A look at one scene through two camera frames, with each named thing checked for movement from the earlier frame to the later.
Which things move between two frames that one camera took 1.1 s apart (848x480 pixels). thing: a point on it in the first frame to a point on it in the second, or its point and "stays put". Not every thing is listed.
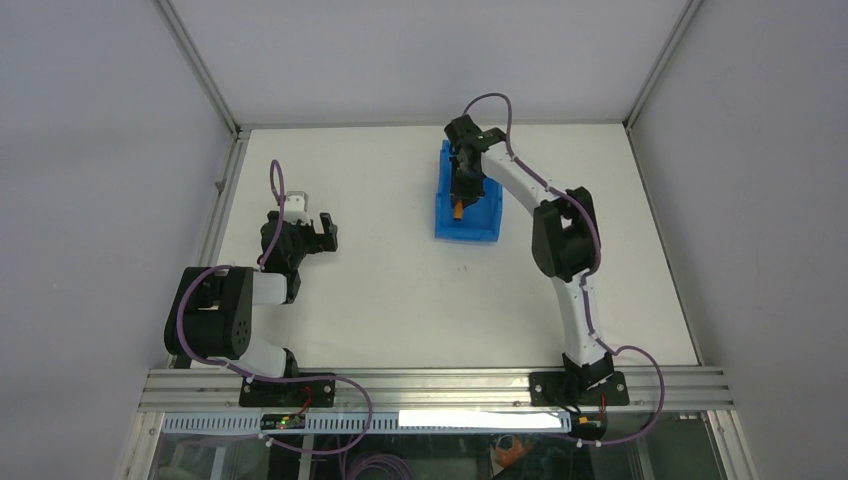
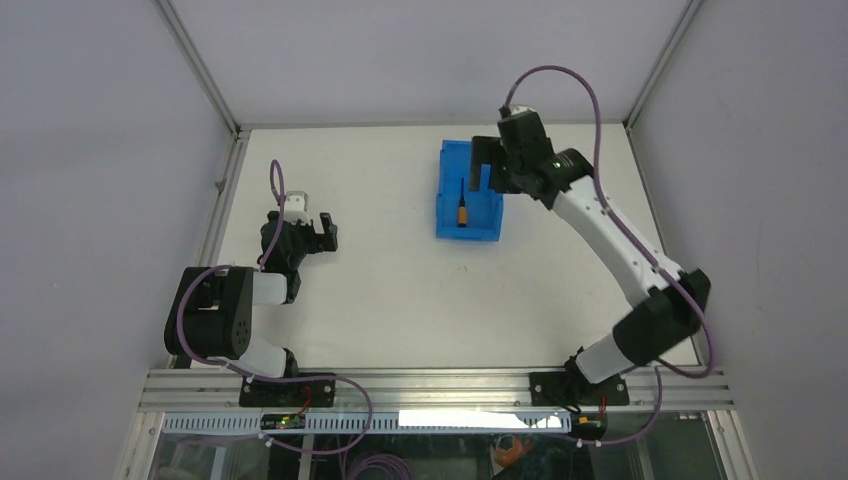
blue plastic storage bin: x=481 y=219 stays put
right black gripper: x=470 y=194 to x=489 y=149
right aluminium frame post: x=689 y=10 stays put
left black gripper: x=318 y=242 stays put
